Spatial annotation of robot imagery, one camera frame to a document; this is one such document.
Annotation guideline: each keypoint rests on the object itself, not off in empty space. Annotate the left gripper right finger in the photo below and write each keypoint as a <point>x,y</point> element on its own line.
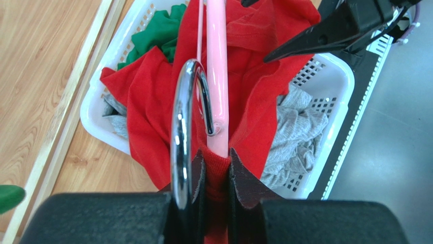
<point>259,215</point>

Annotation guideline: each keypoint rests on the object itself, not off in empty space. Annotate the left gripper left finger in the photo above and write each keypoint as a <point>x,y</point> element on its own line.
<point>119,217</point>

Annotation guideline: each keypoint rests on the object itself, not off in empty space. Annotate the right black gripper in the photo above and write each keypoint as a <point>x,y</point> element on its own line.
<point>349,24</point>

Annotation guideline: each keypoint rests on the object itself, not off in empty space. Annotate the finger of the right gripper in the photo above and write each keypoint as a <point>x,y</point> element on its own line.
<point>248,3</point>

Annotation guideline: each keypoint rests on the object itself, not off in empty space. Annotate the pink hanger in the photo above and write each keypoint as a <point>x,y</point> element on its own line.
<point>206,76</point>

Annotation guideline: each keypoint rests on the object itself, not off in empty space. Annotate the red t shirt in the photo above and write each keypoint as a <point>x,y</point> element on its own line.
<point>146,84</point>

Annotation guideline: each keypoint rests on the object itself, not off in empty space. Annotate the white plastic laundry basket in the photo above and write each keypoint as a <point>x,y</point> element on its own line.
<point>327,78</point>

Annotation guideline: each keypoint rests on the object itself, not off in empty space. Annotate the green garment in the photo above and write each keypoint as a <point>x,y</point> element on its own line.
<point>161,32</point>

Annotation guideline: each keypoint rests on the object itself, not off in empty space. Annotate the grey garment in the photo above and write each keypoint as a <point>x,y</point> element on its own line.
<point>277,137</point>

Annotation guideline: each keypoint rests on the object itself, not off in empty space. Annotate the wooden clothes rack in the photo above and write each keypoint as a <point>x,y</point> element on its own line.
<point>55,145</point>

